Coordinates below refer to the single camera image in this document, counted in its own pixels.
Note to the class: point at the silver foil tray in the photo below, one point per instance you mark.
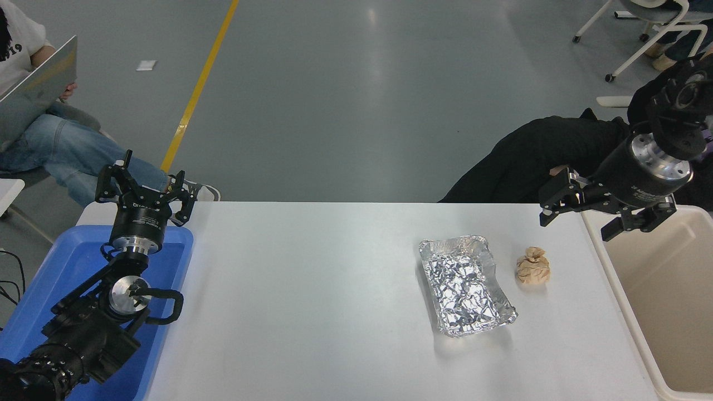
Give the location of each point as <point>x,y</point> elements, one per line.
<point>462,287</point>

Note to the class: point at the white wheeled chair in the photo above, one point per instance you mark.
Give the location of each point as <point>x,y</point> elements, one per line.
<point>663,16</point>

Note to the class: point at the person beside bin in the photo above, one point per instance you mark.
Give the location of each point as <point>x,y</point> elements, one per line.
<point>529,156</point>

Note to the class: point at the person's hand holding laptop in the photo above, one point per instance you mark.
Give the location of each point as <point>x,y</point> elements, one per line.
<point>68,92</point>

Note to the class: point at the large pale bin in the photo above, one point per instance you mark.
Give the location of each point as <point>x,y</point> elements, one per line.
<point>668,301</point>

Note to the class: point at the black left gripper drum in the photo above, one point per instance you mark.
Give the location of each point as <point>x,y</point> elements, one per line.
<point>139,220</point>

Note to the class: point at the small white side table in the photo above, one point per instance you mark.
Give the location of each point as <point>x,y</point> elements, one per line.
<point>10,192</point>

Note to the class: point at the person's hand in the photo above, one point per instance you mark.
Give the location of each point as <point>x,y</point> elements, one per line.
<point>557,171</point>

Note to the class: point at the white chair base leg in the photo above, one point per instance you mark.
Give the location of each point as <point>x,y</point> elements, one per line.
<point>613,101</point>

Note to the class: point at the blue plastic tray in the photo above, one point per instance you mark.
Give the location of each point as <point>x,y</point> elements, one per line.
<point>61,267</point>

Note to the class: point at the white paper scrap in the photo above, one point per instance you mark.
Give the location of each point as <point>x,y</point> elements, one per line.
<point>146,65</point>

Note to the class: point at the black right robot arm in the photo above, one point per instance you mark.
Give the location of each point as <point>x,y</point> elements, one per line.
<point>677,139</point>

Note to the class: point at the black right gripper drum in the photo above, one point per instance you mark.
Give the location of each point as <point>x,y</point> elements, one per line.
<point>624,181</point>

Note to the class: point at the person with laptop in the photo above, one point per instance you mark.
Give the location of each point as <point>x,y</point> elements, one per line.
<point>72,145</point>

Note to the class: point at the person on white chair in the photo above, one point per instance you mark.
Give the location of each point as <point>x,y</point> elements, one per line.
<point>685,47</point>

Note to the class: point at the crumpled tan paper ball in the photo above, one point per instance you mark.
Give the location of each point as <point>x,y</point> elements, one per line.
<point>533,268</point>

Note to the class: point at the grey laptop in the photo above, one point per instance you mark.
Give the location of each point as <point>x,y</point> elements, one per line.
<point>28,100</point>

